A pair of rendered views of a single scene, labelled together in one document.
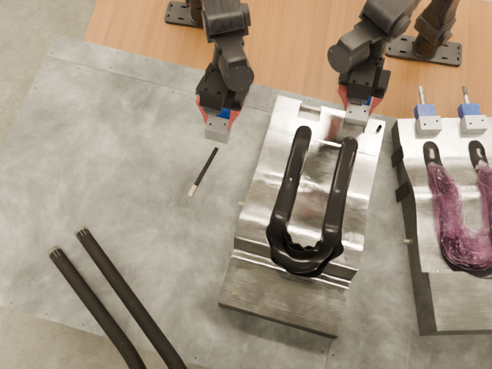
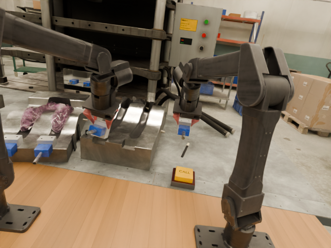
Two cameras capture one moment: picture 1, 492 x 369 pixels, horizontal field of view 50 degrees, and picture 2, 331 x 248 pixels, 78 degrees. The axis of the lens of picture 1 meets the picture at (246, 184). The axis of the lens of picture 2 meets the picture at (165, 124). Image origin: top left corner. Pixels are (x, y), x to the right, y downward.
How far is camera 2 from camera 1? 1.46 m
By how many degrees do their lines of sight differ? 88
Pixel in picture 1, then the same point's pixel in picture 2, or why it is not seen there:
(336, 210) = (120, 115)
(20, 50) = not seen: outside the picture
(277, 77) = (148, 191)
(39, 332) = not seen: hidden behind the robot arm
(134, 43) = (275, 214)
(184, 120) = (206, 168)
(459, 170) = (42, 127)
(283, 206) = (145, 114)
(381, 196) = not seen: hidden behind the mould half
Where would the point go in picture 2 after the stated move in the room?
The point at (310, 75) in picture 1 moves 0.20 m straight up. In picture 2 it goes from (121, 194) to (124, 135)
